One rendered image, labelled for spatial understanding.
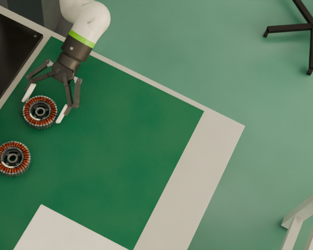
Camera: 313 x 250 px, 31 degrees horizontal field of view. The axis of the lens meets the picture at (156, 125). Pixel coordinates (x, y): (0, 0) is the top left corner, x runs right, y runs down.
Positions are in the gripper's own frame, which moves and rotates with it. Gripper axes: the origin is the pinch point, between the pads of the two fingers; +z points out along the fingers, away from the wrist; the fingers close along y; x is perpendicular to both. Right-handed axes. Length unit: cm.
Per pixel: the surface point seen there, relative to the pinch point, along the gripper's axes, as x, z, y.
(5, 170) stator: 13.0, 20.3, -3.5
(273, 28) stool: -126, -77, -47
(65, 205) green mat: 9.0, 20.5, -25.0
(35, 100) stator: 0.5, -1.4, 3.4
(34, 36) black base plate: -11.2, -18.4, 19.2
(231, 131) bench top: -17, -25, -57
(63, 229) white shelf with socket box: 56, 10, -36
